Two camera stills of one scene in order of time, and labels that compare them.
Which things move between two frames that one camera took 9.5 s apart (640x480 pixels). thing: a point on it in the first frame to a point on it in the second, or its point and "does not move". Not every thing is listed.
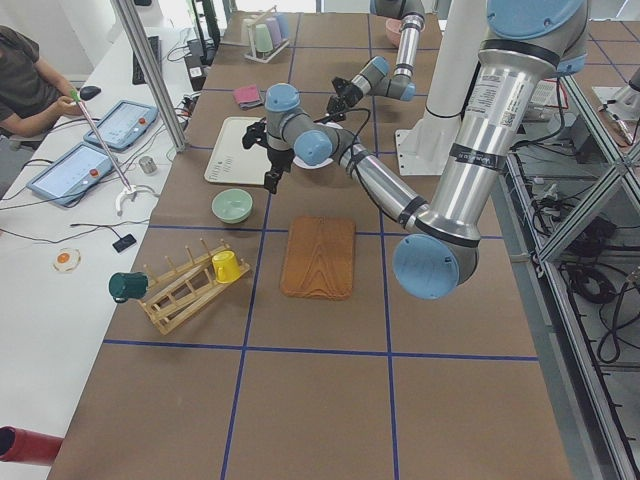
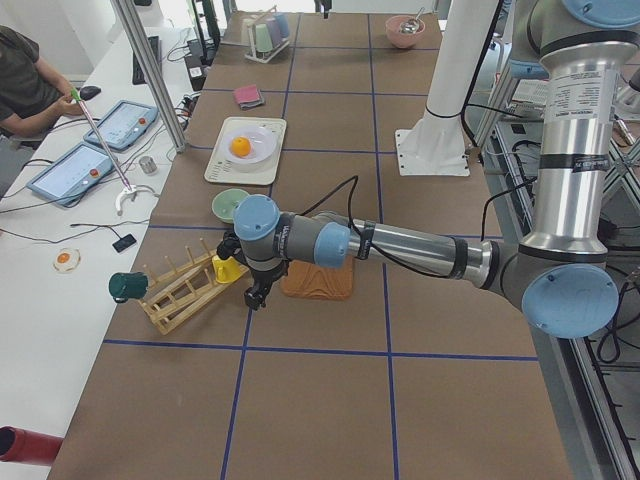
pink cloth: x=247 y=94 does not move
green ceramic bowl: x=231 y=205 does not move
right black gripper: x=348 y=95 to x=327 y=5
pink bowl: x=393 y=28 does not move
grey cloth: x=253 y=104 does not move
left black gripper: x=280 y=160 to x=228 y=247
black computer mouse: x=89 y=92 does not move
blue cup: x=283 y=25 does not move
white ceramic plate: x=304 y=165 to x=263 y=143
